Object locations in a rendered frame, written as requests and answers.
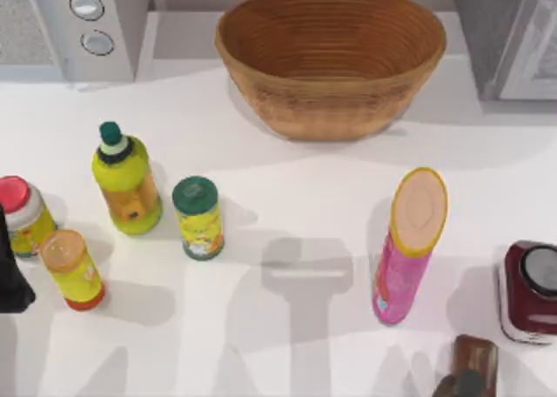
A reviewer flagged green-lidded yellow can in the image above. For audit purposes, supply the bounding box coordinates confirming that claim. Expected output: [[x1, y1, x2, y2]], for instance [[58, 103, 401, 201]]
[[171, 175, 226, 261]]

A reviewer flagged brown woven basket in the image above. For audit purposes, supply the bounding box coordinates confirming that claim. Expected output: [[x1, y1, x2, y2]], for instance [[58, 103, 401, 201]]
[[213, 0, 447, 143]]

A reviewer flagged pink can with yellow rim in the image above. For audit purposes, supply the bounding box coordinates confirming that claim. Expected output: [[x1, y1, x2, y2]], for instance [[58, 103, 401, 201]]
[[372, 166, 449, 327]]

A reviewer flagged green bottle with dark cap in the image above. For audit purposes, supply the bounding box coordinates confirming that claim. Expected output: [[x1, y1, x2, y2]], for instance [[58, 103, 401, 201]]
[[91, 121, 164, 235]]

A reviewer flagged yellow can with orange base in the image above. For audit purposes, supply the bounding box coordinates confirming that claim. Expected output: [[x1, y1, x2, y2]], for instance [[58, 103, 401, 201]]
[[39, 229, 106, 313]]

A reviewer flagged round microwave knob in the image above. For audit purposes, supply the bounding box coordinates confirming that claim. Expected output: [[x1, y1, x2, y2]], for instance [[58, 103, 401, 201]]
[[68, 0, 105, 22], [80, 29, 116, 57]]

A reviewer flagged red-lidded yellow jar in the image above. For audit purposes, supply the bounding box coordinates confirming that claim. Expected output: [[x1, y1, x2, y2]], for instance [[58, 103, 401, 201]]
[[0, 175, 58, 259]]

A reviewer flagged brown bottle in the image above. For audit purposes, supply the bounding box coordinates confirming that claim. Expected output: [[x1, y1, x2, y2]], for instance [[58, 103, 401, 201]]
[[434, 333, 500, 397]]

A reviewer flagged pale microwave oven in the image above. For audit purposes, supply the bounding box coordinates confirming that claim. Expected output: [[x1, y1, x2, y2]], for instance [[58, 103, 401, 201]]
[[0, 0, 151, 83]]

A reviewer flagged dark red jar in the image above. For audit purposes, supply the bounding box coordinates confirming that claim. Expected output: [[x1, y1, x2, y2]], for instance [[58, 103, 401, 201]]
[[496, 239, 557, 347]]

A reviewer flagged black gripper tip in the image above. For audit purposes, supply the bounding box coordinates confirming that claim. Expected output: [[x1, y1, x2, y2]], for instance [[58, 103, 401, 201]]
[[0, 202, 37, 315]]

